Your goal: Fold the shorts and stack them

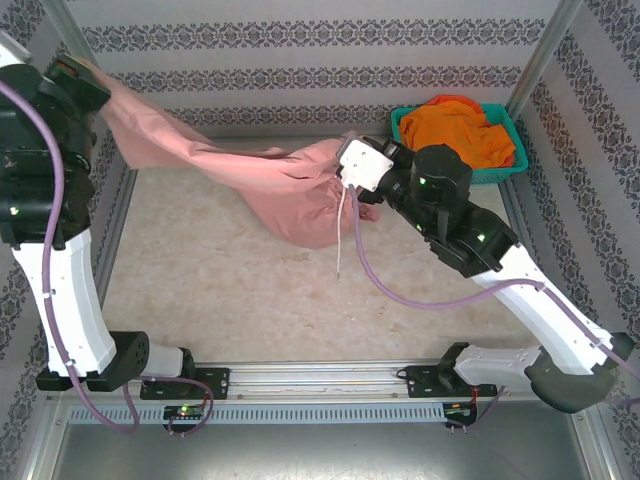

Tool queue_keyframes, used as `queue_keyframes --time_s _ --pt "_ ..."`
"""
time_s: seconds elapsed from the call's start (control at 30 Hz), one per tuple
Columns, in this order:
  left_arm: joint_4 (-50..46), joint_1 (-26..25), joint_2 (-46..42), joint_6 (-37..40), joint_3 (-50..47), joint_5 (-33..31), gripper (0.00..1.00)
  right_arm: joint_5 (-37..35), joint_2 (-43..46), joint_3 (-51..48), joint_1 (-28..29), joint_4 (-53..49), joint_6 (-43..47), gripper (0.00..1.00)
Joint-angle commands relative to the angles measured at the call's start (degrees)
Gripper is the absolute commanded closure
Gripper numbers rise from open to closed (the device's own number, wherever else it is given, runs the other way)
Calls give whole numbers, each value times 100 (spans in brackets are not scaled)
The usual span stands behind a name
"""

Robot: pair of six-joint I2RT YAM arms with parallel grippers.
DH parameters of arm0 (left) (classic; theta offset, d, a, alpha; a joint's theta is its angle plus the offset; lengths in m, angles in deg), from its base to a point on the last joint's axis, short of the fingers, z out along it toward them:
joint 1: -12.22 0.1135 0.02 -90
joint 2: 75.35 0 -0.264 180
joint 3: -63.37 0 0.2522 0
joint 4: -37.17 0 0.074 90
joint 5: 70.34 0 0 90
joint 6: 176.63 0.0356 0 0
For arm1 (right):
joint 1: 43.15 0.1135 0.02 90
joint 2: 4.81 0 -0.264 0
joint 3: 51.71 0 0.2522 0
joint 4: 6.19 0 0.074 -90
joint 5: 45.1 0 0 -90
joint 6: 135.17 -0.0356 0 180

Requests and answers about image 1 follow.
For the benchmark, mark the orange shorts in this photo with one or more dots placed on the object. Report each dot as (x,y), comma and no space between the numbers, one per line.
(450,130)

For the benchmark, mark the pink shorts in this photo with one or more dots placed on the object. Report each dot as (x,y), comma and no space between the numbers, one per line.
(280,190)

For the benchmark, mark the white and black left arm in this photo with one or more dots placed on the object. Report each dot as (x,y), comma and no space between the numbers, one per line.
(70,300)

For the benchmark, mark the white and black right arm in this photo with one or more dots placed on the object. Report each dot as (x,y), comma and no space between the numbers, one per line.
(550,310)

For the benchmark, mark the teal plastic basket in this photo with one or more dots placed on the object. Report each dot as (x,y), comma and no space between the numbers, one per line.
(500,116)

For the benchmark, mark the small circuit board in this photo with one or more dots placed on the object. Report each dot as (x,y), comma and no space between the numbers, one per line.
(457,409)
(185,411)

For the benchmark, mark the steel sheet panel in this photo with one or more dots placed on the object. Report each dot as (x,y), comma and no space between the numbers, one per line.
(320,455)

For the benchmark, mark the aluminium floor rail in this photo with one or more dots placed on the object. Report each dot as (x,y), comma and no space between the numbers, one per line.
(250,136)
(512,205)
(119,225)

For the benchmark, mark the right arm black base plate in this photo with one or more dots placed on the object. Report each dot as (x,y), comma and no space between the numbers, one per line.
(420,380)

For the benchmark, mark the aluminium mounting rail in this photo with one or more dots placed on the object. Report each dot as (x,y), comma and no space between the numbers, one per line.
(310,377)

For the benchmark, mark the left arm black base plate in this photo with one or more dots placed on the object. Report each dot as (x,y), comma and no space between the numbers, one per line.
(215,380)

